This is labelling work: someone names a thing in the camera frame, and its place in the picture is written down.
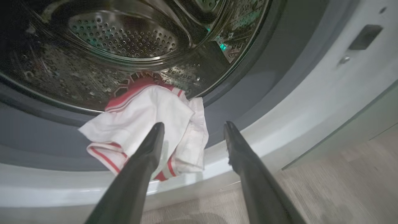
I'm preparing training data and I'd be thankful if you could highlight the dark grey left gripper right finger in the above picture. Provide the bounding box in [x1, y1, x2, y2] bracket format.
[223, 121, 308, 224]

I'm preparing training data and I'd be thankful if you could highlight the white front-load washing machine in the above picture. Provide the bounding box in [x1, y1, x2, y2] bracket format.
[0, 0, 398, 215]

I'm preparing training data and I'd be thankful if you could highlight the black door lock slot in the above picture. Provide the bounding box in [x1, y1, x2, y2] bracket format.
[348, 24, 383, 51]

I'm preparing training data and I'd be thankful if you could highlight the pale green cabinet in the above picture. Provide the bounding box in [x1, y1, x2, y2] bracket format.
[281, 79, 398, 170]

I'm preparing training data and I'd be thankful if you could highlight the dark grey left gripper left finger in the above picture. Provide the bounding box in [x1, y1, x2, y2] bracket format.
[84, 122, 165, 224]

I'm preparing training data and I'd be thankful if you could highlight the steel perforated washer drum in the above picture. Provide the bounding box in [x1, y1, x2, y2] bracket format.
[0, 0, 274, 112]

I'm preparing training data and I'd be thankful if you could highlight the red and white jersey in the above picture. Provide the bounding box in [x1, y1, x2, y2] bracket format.
[78, 72, 209, 182]

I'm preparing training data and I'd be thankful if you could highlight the grey rubber door gasket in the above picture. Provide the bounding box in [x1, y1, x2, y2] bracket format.
[0, 0, 330, 172]

